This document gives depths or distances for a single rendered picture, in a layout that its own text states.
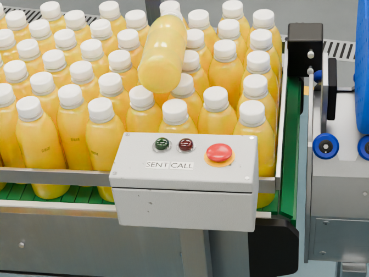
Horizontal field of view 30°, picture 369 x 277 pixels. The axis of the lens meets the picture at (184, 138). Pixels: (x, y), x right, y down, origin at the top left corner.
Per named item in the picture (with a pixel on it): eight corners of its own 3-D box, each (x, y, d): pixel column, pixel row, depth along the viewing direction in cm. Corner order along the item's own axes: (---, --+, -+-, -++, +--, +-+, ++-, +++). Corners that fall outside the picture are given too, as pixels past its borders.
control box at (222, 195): (254, 233, 98) (252, 181, 92) (118, 226, 102) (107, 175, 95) (258, 184, 106) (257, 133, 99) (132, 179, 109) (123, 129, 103)
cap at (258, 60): (270, 59, 119) (270, 50, 118) (268, 72, 116) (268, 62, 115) (248, 58, 119) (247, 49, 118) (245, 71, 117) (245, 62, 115)
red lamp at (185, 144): (193, 152, 98) (191, 145, 97) (177, 151, 98) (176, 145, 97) (195, 142, 99) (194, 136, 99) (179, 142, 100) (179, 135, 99)
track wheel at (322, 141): (340, 133, 115) (339, 133, 117) (312, 132, 116) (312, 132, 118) (339, 160, 116) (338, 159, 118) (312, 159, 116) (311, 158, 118)
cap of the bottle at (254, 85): (272, 91, 112) (272, 82, 110) (251, 99, 110) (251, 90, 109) (259, 79, 114) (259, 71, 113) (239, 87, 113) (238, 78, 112)
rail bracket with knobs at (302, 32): (321, 88, 140) (323, 45, 133) (285, 88, 141) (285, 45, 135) (321, 61, 147) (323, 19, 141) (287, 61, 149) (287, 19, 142)
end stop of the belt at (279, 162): (280, 190, 112) (280, 177, 110) (275, 190, 112) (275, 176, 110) (289, 54, 142) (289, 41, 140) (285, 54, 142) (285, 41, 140)
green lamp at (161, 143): (168, 151, 98) (167, 145, 98) (153, 151, 99) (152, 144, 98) (171, 142, 100) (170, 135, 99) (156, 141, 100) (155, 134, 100)
